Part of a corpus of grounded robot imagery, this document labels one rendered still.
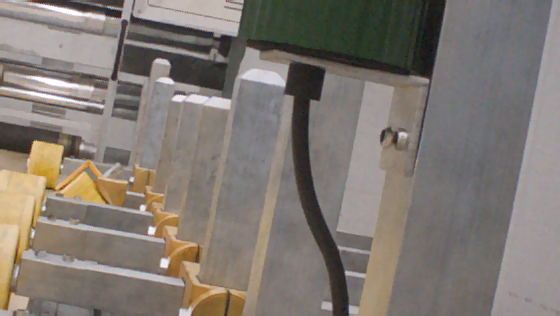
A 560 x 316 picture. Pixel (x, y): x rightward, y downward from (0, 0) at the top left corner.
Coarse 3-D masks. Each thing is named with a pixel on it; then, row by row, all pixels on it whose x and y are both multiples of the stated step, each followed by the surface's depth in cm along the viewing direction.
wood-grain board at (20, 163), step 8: (0, 160) 258; (8, 160) 263; (16, 160) 267; (24, 160) 272; (0, 168) 238; (8, 168) 242; (16, 168) 245; (24, 168) 249; (64, 176) 249; (48, 192) 208; (16, 296) 106; (16, 304) 102; (24, 304) 103
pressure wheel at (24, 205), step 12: (0, 192) 114; (12, 192) 115; (0, 204) 113; (12, 204) 113; (24, 204) 114; (0, 216) 112; (12, 216) 112; (24, 216) 113; (24, 228) 112; (24, 240) 112
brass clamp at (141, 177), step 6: (132, 168) 220; (138, 168) 210; (144, 168) 210; (132, 174) 215; (138, 174) 209; (144, 174) 208; (150, 174) 209; (132, 180) 209; (138, 180) 208; (144, 180) 209; (150, 180) 209; (132, 186) 210; (138, 186) 208; (144, 186) 209; (150, 186) 209; (138, 192) 209
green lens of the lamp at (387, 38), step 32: (256, 0) 37; (288, 0) 36; (320, 0) 35; (352, 0) 35; (384, 0) 36; (416, 0) 36; (256, 32) 37; (288, 32) 36; (320, 32) 36; (352, 32) 35; (384, 32) 36; (416, 32) 37; (416, 64) 37
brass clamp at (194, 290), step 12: (192, 264) 97; (180, 276) 96; (192, 276) 90; (192, 288) 87; (204, 288) 87; (216, 288) 87; (228, 288) 87; (192, 300) 87; (204, 300) 85; (216, 300) 85; (228, 300) 86; (240, 300) 85; (180, 312) 86; (192, 312) 85; (204, 312) 85; (216, 312) 85; (228, 312) 85; (240, 312) 85
